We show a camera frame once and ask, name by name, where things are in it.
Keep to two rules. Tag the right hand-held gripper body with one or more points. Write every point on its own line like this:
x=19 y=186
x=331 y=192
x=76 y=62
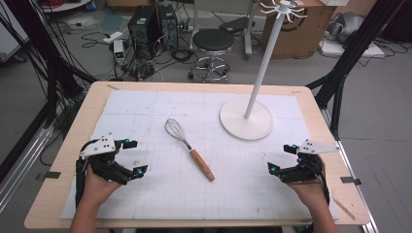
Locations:
x=311 y=147

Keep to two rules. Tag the white grid mat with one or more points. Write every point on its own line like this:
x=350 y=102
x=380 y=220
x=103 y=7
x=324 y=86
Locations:
x=181 y=194

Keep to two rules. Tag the black round stool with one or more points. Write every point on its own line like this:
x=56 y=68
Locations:
x=212 y=40

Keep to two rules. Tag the white power strip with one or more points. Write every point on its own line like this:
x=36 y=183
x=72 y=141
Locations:
x=112 y=37

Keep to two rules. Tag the white desk leg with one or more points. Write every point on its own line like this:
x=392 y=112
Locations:
x=248 y=32

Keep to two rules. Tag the black metal stand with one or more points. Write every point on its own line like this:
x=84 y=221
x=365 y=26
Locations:
x=42 y=48
x=356 y=42

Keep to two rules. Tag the brown tape strip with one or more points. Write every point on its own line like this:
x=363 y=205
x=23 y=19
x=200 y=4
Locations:
x=112 y=86

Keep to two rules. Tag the person's left hand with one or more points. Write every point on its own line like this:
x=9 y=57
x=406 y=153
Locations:
x=97 y=189

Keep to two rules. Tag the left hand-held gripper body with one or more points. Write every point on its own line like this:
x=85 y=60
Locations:
x=101 y=145

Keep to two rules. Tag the thin wooden stick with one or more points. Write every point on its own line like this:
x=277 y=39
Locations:
x=344 y=208

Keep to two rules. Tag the black bag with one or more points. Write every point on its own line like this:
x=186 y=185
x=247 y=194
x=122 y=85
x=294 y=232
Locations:
x=234 y=24

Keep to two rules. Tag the small white power supply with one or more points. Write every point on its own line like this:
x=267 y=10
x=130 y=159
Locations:
x=119 y=51

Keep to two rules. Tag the large black computer tower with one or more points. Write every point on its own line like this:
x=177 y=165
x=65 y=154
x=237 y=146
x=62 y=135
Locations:
x=142 y=30

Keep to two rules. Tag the small black computer tower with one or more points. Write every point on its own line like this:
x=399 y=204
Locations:
x=168 y=26

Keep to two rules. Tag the white grey machine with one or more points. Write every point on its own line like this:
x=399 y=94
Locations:
x=345 y=26

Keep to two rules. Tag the person's right hand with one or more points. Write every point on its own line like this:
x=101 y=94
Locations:
x=311 y=192

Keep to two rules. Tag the black tape strip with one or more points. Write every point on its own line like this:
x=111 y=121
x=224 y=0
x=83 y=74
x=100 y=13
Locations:
x=350 y=180
x=48 y=175

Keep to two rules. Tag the aluminium rail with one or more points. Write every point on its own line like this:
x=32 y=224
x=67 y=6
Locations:
x=353 y=168
x=22 y=161

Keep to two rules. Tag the cardboard box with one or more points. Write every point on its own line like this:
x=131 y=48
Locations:
x=304 y=39

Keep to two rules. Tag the white flat board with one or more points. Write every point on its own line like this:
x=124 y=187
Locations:
x=353 y=50

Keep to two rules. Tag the white hook stand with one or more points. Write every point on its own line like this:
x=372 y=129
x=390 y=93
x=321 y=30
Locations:
x=246 y=124

